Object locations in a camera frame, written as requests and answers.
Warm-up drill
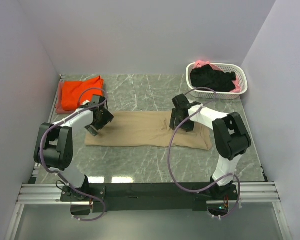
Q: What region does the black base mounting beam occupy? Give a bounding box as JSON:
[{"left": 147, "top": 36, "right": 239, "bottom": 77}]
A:
[{"left": 60, "top": 183, "right": 238, "bottom": 216}]

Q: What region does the pink t-shirt in basket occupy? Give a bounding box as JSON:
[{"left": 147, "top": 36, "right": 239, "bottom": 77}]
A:
[{"left": 192, "top": 59, "right": 241, "bottom": 94}]

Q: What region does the beige t-shirt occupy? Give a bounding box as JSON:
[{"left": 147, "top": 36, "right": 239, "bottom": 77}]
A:
[{"left": 84, "top": 111, "right": 213, "bottom": 151}]

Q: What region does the folded dusty pink t-shirt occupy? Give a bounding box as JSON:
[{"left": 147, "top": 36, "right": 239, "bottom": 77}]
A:
[{"left": 54, "top": 80, "right": 68, "bottom": 115}]

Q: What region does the white plastic laundry basket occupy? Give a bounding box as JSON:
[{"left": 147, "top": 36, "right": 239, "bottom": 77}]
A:
[{"left": 185, "top": 62, "right": 248, "bottom": 100}]

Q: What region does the aluminium table frame rail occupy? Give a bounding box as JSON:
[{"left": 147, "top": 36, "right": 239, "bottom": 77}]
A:
[{"left": 4, "top": 74, "right": 66, "bottom": 240}]

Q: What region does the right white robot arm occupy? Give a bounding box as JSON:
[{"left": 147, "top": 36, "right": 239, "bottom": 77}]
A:
[{"left": 167, "top": 94, "right": 252, "bottom": 200}]

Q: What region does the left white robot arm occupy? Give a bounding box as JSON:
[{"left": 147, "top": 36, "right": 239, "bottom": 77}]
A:
[{"left": 33, "top": 95, "right": 114, "bottom": 201}]

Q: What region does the black t-shirt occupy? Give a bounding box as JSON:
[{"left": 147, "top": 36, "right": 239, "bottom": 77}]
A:
[{"left": 190, "top": 64, "right": 238, "bottom": 92}]

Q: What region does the folded orange t-shirt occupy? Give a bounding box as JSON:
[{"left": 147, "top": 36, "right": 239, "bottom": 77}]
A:
[{"left": 62, "top": 76, "right": 104, "bottom": 112}]

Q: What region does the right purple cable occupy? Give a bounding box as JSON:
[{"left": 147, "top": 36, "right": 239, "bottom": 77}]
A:
[{"left": 166, "top": 86, "right": 241, "bottom": 221}]

